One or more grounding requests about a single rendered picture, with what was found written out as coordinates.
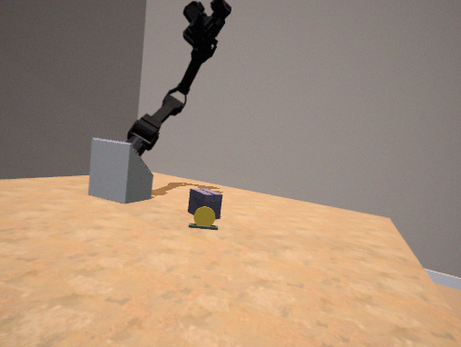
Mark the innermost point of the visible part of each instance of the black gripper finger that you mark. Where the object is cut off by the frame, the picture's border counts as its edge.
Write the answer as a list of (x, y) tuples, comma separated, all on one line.
[(219, 5), (197, 28)]

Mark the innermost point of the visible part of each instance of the gold coin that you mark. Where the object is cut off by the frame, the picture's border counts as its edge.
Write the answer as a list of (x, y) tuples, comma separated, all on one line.
[(204, 216)]

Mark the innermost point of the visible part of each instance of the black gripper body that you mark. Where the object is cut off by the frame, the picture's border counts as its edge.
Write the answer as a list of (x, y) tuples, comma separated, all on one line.
[(210, 27)]

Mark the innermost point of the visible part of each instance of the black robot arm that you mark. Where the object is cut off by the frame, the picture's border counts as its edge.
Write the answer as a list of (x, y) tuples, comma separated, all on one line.
[(148, 127)]

